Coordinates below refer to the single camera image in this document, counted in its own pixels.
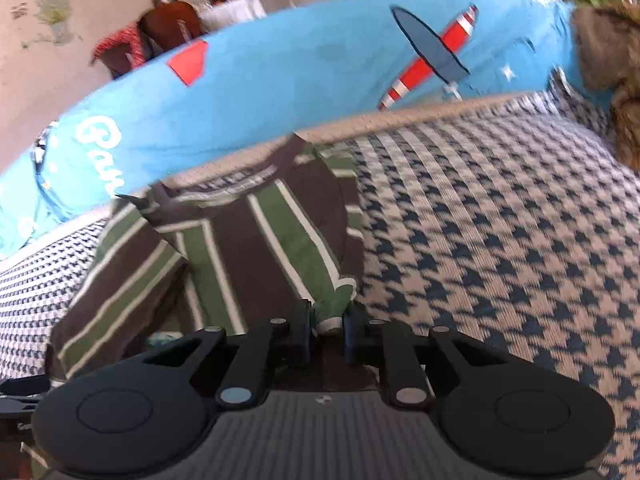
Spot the brown wooden chair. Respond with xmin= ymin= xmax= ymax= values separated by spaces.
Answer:
xmin=102 ymin=40 xmax=151 ymax=81
xmin=139 ymin=1 xmax=203 ymax=51

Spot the green brown striped shirt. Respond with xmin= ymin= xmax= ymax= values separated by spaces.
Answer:
xmin=47 ymin=132 xmax=368 ymax=386

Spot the red patterned cloth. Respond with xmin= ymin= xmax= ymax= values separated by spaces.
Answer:
xmin=90 ymin=24 xmax=151 ymax=68

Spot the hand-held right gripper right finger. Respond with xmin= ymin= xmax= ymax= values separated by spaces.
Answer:
xmin=343 ymin=304 xmax=518 ymax=408

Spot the potted plant wall sticker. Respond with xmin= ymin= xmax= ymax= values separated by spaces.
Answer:
xmin=37 ymin=0 xmax=83 ymax=46

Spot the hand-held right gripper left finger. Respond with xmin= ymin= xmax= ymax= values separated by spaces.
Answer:
xmin=131 ymin=299 xmax=315 ymax=408

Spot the blue printed sheet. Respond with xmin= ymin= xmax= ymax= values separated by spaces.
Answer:
xmin=0 ymin=0 xmax=616 ymax=261

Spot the table with white tablecloth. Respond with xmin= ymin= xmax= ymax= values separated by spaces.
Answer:
xmin=197 ymin=0 xmax=268 ymax=33

